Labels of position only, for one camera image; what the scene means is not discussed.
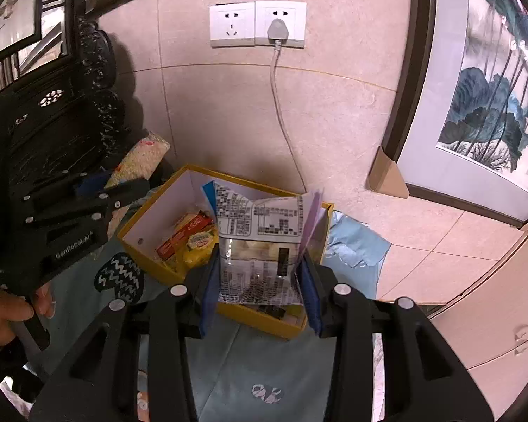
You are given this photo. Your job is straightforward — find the grey plug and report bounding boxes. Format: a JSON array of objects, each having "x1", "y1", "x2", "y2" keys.
[{"x1": 267, "y1": 18, "x2": 289, "y2": 49}]

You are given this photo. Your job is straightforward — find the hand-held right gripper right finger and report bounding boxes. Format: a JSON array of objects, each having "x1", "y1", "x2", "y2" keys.
[{"x1": 298, "y1": 258, "x2": 498, "y2": 422}]

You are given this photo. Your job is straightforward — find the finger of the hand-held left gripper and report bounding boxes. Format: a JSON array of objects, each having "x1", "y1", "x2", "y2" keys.
[{"x1": 73, "y1": 173, "x2": 151, "y2": 221}]

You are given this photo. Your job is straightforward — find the cardboard corner protector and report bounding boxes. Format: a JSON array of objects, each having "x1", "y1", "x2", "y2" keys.
[{"x1": 367, "y1": 146, "x2": 410, "y2": 199}]

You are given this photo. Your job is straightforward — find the white cabinet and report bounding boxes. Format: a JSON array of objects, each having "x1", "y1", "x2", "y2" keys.
[{"x1": 378, "y1": 220, "x2": 528, "y2": 422}]

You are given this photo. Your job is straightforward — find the floral cushion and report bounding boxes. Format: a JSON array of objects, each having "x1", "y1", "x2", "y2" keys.
[{"x1": 103, "y1": 129, "x2": 171, "y2": 190}]

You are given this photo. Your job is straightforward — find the yellow snack packet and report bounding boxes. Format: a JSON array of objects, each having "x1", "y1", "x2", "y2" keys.
[{"x1": 182, "y1": 229, "x2": 218, "y2": 269}]

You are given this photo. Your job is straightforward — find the light blue printed cloth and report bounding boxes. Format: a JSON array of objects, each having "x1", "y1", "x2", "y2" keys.
[{"x1": 0, "y1": 185, "x2": 392, "y2": 422}]

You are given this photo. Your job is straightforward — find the grey cable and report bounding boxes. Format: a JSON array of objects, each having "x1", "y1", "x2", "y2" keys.
[{"x1": 269, "y1": 46, "x2": 311, "y2": 194}]

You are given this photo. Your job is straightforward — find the person's left hand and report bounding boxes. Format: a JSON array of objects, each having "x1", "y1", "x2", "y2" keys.
[{"x1": 0, "y1": 281, "x2": 56, "y2": 352}]

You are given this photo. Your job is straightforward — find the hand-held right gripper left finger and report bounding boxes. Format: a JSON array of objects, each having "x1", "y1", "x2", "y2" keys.
[{"x1": 29, "y1": 250, "x2": 221, "y2": 422}]

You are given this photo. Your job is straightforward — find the red snack packet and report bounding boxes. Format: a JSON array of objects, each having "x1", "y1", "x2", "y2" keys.
[{"x1": 156, "y1": 213, "x2": 214, "y2": 260}]

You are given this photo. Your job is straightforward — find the blue purple snack packet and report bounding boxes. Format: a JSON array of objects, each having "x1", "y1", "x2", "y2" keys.
[{"x1": 201, "y1": 179, "x2": 325, "y2": 307}]

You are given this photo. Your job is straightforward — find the framed lotus painting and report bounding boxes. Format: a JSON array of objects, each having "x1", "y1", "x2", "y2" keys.
[{"x1": 381, "y1": 0, "x2": 528, "y2": 229}]

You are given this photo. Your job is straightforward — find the dark carved wooden furniture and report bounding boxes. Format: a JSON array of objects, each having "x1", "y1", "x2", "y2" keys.
[{"x1": 0, "y1": 0, "x2": 168, "y2": 212}]

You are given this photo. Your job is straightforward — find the yellow cardboard box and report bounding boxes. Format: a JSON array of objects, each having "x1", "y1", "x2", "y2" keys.
[{"x1": 117, "y1": 165, "x2": 335, "y2": 339}]

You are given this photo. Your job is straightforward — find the white wall socket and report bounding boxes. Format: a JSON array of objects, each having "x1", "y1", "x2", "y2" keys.
[
  {"x1": 254, "y1": 1, "x2": 308, "y2": 49},
  {"x1": 209, "y1": 2, "x2": 257, "y2": 48}
]

